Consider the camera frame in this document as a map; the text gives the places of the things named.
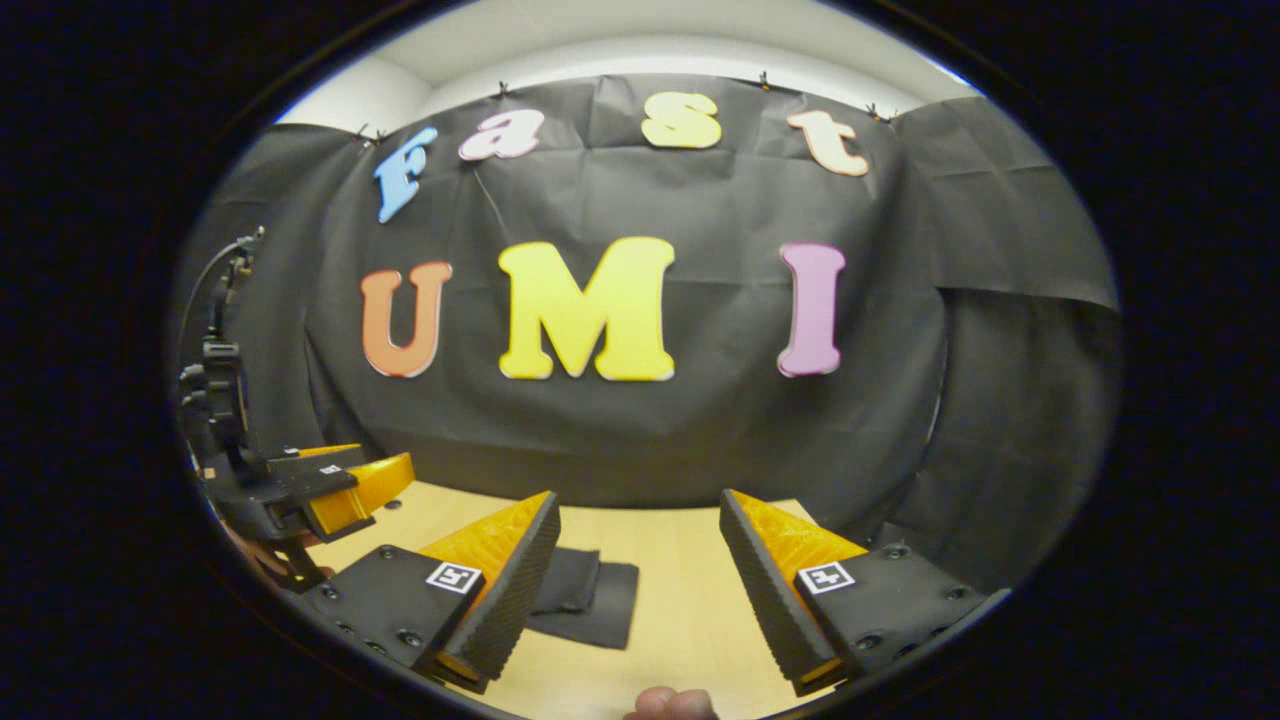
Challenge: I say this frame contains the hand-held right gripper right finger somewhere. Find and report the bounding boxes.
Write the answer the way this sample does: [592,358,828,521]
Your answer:
[718,487,1009,698]

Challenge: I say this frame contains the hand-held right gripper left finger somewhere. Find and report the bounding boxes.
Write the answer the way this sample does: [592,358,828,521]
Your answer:
[298,490,563,695]

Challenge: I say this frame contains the black jeans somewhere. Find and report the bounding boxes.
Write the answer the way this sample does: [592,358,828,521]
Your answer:
[523,546,641,651]

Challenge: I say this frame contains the black backdrop cloth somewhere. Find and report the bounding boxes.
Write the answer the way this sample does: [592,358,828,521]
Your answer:
[170,72,1123,596]

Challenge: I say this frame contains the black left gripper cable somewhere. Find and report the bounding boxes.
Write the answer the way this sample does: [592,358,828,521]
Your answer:
[183,228,267,346]

